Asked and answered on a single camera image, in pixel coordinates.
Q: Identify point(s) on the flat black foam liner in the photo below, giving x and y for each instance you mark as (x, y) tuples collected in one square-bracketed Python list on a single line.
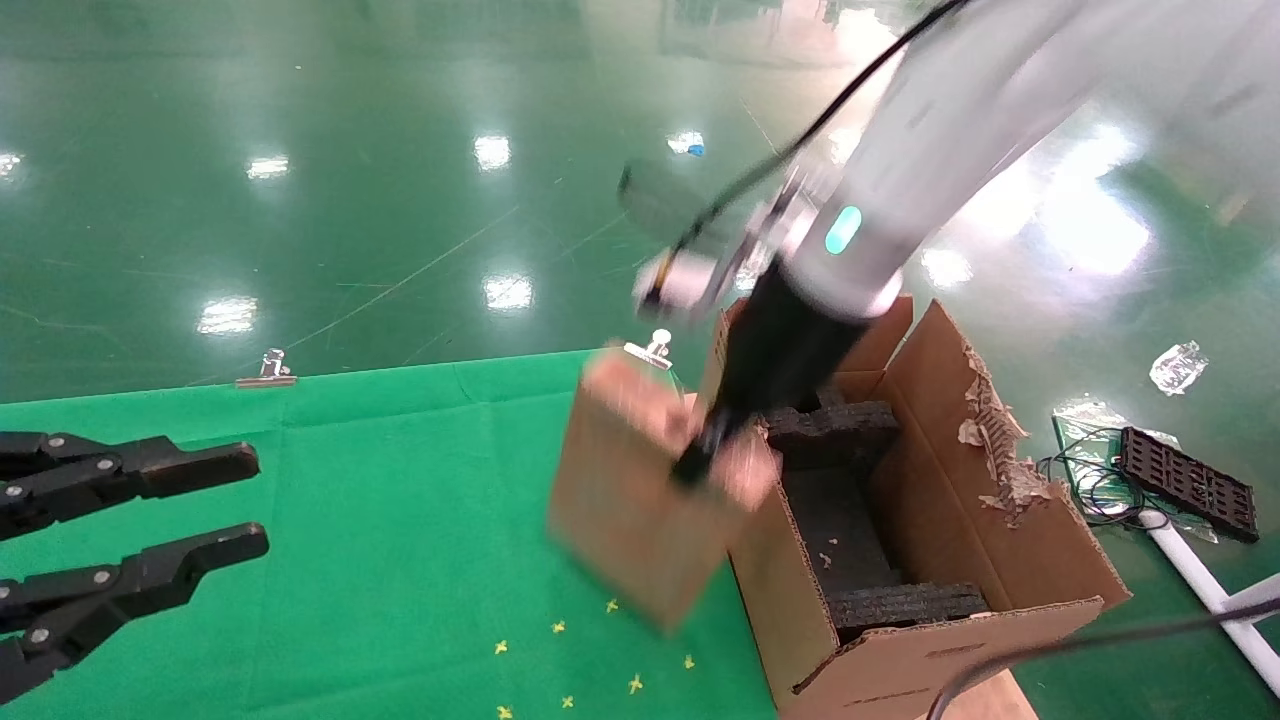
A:
[(840, 530)]

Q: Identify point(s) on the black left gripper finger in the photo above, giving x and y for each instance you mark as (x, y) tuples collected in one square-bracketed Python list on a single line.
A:
[(130, 585), (150, 465)]

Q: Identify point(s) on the small taped cardboard box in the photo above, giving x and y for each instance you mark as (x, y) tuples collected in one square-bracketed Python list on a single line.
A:
[(620, 520)]

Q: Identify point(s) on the black perforated tray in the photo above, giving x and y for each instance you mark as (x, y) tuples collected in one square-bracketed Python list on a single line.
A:
[(1190, 485)]

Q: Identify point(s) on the clear plastic bag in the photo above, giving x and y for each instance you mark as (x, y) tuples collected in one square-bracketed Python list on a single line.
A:
[(1075, 420)]

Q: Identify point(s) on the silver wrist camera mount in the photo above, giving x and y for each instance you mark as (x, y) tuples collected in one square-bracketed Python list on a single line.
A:
[(680, 280)]

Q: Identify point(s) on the large open cardboard carton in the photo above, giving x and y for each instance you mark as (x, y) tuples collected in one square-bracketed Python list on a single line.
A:
[(1020, 560)]

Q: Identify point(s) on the crumpled clear plastic wrapper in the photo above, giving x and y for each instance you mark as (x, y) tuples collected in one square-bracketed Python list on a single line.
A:
[(1178, 368)]

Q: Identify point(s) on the green table cloth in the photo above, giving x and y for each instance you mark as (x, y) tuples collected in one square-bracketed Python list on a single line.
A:
[(400, 550)]

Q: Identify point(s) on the black foam insert block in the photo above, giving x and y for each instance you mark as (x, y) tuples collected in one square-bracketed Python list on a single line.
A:
[(830, 435), (900, 605)]

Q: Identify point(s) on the white pipe frame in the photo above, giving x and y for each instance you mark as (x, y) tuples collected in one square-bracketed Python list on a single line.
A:
[(1200, 575)]

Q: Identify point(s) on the silver binder clip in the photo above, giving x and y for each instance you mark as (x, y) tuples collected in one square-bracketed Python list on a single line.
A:
[(650, 352), (266, 380)]

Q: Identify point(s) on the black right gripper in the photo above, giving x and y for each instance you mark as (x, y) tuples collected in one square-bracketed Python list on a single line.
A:
[(785, 350)]

